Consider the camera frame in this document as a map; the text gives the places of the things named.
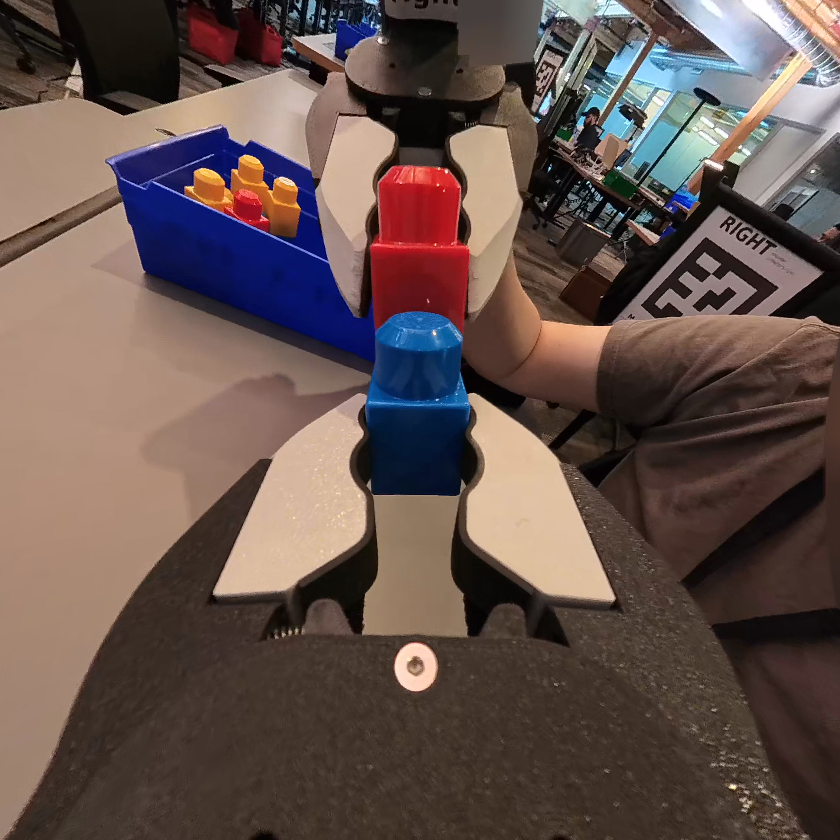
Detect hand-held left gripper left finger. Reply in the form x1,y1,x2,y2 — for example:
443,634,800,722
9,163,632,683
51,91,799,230
213,394,378,605

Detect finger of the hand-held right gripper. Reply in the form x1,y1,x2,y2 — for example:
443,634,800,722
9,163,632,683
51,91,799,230
448,123,525,316
317,113,400,320

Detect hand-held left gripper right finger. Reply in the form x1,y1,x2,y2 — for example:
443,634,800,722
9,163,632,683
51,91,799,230
459,394,616,605

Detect blue two-stud block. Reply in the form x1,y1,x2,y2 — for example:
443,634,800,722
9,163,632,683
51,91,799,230
365,311,471,496

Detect blue plastic bin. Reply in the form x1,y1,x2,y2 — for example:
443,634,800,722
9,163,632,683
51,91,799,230
106,126,376,362

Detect small blue bin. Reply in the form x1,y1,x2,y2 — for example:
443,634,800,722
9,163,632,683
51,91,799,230
333,20,379,61

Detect grey bin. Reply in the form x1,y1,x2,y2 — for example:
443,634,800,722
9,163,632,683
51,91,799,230
556,220,613,266

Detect small marker sign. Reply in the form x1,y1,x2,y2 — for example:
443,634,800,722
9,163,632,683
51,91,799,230
533,45,571,118

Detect cardboard box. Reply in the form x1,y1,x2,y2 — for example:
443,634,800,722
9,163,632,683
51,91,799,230
559,262,614,322

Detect red bag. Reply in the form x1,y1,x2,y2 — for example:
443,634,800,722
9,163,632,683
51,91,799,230
185,3,239,65
235,7,284,67

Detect person's brown shirt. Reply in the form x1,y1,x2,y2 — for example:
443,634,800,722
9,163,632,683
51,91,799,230
594,316,840,840

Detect black floor lamp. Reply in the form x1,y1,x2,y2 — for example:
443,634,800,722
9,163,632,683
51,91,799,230
638,87,723,194

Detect framed marker sign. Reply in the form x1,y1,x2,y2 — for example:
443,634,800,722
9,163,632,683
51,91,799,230
594,161,840,326

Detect black office chair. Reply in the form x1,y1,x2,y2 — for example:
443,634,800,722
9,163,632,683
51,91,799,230
52,0,181,118

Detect black strap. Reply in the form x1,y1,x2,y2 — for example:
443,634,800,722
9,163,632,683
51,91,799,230
682,459,840,639

